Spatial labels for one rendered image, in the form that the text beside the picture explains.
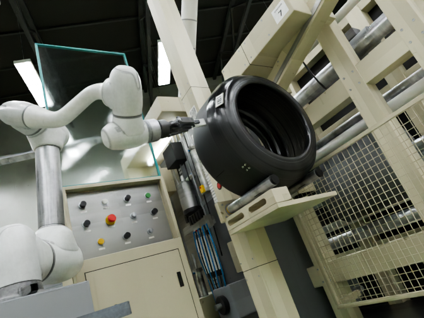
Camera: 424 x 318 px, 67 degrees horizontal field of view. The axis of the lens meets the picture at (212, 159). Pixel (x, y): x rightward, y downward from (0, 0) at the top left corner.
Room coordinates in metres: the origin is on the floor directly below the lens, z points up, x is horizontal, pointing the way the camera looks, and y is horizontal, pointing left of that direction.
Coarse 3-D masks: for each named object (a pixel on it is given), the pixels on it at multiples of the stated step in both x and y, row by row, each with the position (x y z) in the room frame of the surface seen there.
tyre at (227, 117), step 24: (216, 96) 1.22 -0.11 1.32; (240, 96) 1.51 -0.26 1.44; (264, 96) 1.52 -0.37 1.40; (288, 96) 1.43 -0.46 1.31; (216, 120) 1.20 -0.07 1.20; (240, 120) 1.21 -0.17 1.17; (264, 120) 1.66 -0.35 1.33; (288, 120) 1.59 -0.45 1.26; (216, 144) 1.24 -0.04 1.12; (240, 144) 1.20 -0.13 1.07; (264, 144) 1.69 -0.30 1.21; (288, 144) 1.66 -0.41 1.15; (312, 144) 1.44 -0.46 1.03; (216, 168) 1.33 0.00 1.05; (240, 168) 1.27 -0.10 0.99; (264, 168) 1.26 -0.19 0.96; (288, 168) 1.31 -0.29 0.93; (240, 192) 1.42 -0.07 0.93
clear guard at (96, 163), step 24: (48, 48) 1.49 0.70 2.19; (72, 48) 1.57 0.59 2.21; (48, 72) 1.47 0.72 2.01; (72, 72) 1.55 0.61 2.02; (96, 72) 1.64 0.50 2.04; (48, 96) 1.46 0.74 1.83; (72, 96) 1.54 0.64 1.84; (96, 120) 1.60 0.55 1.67; (72, 144) 1.51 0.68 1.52; (96, 144) 1.58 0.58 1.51; (144, 144) 1.75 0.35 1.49; (72, 168) 1.49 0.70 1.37; (96, 168) 1.56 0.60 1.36; (120, 168) 1.64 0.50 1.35; (144, 168) 1.73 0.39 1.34
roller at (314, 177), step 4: (316, 168) 1.42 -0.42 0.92; (312, 172) 1.43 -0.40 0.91; (316, 172) 1.42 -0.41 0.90; (320, 172) 1.43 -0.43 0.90; (308, 176) 1.45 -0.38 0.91; (312, 176) 1.43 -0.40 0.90; (316, 176) 1.42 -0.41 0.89; (320, 176) 1.42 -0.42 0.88; (300, 180) 1.49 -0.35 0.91; (304, 180) 1.47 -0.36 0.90; (308, 180) 1.46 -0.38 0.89; (312, 180) 1.45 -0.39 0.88; (296, 184) 1.52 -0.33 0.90; (300, 184) 1.50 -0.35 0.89; (304, 184) 1.49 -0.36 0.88; (308, 184) 1.49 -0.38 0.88; (288, 188) 1.56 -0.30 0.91; (292, 188) 1.54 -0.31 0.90; (296, 188) 1.53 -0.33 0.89; (300, 188) 1.52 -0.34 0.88; (292, 192) 1.56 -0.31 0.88
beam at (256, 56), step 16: (288, 0) 1.25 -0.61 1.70; (304, 0) 1.33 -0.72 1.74; (272, 16) 1.34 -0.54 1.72; (288, 16) 1.28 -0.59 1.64; (304, 16) 1.32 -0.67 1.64; (256, 32) 1.44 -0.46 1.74; (272, 32) 1.37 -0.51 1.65; (288, 32) 1.40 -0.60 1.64; (240, 48) 1.56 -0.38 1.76; (256, 48) 1.48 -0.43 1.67; (272, 48) 1.48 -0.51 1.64; (240, 64) 1.60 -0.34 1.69; (256, 64) 1.57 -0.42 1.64; (272, 64) 1.63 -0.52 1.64
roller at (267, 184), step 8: (272, 176) 1.25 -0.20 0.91; (264, 184) 1.28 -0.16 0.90; (272, 184) 1.26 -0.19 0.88; (248, 192) 1.37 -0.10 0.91; (256, 192) 1.33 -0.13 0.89; (264, 192) 1.33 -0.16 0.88; (240, 200) 1.42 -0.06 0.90; (248, 200) 1.39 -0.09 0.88; (232, 208) 1.48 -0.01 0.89; (240, 208) 1.47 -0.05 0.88
